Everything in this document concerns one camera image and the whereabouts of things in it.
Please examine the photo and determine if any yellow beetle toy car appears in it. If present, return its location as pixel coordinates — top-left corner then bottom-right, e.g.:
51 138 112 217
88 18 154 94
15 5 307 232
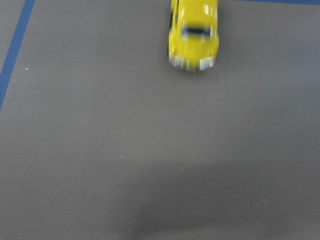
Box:
167 0 219 72

